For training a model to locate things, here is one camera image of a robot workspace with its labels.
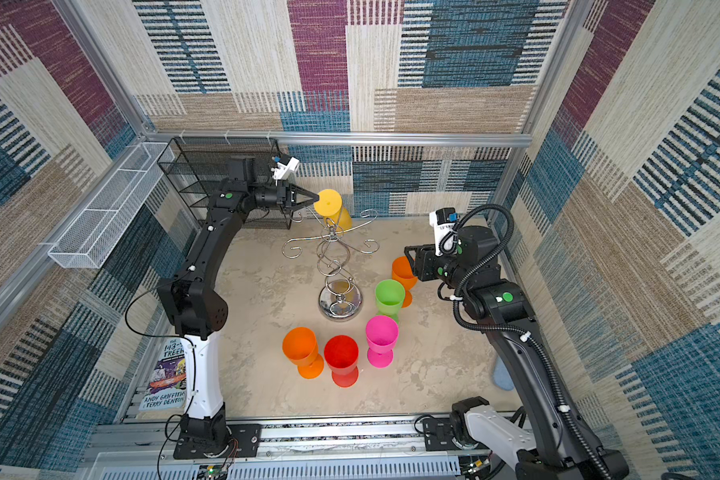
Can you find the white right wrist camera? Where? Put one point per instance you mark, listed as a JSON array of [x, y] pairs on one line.
[[443, 221]]

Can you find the black wire mesh shelf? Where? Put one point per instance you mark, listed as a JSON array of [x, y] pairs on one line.
[[198, 168]]

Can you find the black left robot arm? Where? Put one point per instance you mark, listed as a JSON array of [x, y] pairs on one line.
[[198, 313]]

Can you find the red wine glass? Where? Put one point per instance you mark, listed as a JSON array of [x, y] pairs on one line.
[[341, 353]]

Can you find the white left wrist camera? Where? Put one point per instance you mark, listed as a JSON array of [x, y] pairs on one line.
[[283, 170]]

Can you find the pink wine glass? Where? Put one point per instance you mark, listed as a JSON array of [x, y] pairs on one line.
[[382, 333]]

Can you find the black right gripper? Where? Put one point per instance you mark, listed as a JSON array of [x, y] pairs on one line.
[[424, 258]]

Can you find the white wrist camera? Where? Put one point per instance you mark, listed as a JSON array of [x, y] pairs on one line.
[[443, 221], [283, 170]]

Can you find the orange wine glass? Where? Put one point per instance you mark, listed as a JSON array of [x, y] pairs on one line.
[[402, 272], [300, 346]]

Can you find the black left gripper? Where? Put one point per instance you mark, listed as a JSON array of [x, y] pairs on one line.
[[284, 196]]

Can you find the yellow wine glass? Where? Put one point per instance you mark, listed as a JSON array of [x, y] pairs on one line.
[[330, 206]]

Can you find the green wine glass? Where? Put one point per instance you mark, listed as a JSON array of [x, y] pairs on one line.
[[390, 296]]

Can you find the chrome wine glass rack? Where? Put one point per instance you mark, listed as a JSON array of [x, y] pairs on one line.
[[340, 298]]

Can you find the blue grey glasses case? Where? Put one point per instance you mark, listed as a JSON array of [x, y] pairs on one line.
[[501, 376]]

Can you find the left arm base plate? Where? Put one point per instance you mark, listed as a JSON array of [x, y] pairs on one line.
[[239, 441]]

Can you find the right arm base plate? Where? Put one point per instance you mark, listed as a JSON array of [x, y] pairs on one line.
[[438, 435]]

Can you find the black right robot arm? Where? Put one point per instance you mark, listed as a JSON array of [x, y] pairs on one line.
[[563, 446]]

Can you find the colourful paperback book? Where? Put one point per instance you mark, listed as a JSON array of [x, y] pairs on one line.
[[167, 385]]

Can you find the white wire mesh basket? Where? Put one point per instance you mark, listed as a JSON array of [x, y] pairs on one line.
[[93, 234]]

